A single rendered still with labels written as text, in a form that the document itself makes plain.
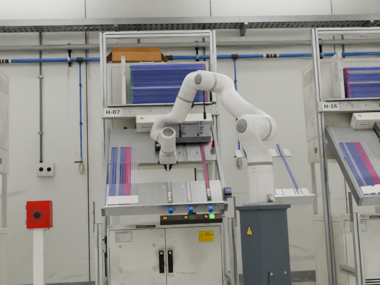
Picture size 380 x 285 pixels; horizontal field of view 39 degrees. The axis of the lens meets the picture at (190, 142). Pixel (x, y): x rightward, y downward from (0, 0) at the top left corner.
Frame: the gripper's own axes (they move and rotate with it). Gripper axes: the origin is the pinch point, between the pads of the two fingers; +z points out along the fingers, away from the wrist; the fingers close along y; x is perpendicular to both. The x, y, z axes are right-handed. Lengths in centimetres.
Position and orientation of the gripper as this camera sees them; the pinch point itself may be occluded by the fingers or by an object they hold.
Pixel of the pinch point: (167, 167)
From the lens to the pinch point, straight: 316.5
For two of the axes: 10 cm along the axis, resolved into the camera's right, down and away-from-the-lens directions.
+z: -0.4, 6.5, 7.6
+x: 0.7, 7.6, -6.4
